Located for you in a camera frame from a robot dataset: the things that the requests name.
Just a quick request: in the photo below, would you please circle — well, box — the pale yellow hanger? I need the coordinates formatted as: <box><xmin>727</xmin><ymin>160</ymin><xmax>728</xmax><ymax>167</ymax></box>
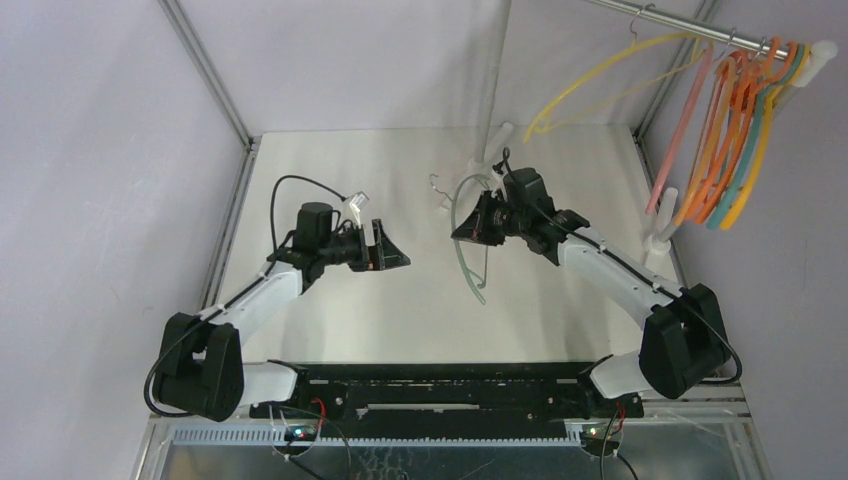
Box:
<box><xmin>522</xmin><ymin>4</ymin><xmax>703</xmax><ymax>144</ymax></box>

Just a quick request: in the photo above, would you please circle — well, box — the yellow-orange plastic hanger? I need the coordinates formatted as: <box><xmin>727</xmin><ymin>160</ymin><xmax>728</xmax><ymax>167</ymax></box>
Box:
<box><xmin>707</xmin><ymin>42</ymin><xmax>810</xmax><ymax>230</ymax></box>

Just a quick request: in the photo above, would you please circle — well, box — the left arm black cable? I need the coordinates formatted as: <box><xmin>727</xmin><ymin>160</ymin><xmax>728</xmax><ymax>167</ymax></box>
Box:
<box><xmin>143</xmin><ymin>174</ymin><xmax>349</xmax><ymax>419</ymax></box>

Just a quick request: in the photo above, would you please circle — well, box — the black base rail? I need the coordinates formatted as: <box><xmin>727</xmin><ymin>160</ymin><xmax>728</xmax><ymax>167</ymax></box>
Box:
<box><xmin>283</xmin><ymin>361</ymin><xmax>645</xmax><ymax>421</ymax></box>

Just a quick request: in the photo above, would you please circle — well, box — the pink hanger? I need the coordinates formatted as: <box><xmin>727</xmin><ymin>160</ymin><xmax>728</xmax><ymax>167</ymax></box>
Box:
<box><xmin>645</xmin><ymin>41</ymin><xmax>715</xmax><ymax>214</ymax></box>

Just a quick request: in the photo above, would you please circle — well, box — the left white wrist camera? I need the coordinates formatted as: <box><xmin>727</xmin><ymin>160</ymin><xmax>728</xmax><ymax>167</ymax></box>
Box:
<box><xmin>343</xmin><ymin>191</ymin><xmax>370</xmax><ymax>228</ymax></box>

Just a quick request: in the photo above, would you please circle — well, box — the teal plastic hanger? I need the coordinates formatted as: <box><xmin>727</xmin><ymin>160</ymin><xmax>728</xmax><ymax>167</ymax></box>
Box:
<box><xmin>703</xmin><ymin>40</ymin><xmax>806</xmax><ymax>231</ymax></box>

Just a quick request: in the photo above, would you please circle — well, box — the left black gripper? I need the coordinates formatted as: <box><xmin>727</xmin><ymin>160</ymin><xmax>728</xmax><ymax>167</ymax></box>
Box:
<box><xmin>318</xmin><ymin>220</ymin><xmax>408</xmax><ymax>272</ymax></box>

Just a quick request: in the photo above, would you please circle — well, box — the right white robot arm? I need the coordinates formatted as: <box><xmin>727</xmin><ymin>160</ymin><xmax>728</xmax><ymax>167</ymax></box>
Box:
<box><xmin>451</xmin><ymin>168</ymin><xmax>738</xmax><ymax>416</ymax></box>

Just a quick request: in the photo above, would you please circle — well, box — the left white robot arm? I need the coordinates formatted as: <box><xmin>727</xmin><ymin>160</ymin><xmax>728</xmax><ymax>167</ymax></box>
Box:
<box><xmin>143</xmin><ymin>202</ymin><xmax>411</xmax><ymax>422</ymax></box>

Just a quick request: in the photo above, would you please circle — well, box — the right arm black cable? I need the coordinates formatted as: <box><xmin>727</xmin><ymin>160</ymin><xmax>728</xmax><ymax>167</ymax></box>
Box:
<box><xmin>493</xmin><ymin>147</ymin><xmax>744</xmax><ymax>386</ymax></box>

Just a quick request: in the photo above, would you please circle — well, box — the clothes rack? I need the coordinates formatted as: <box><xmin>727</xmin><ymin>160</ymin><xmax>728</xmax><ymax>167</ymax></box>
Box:
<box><xmin>487</xmin><ymin>1</ymin><xmax>838</xmax><ymax>249</ymax></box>

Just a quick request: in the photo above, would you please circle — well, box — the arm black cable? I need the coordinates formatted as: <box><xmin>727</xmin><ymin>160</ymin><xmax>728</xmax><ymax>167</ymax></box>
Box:
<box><xmin>143</xmin><ymin>174</ymin><xmax>349</xmax><ymax>419</ymax></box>
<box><xmin>493</xmin><ymin>147</ymin><xmax>744</xmax><ymax>386</ymax></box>

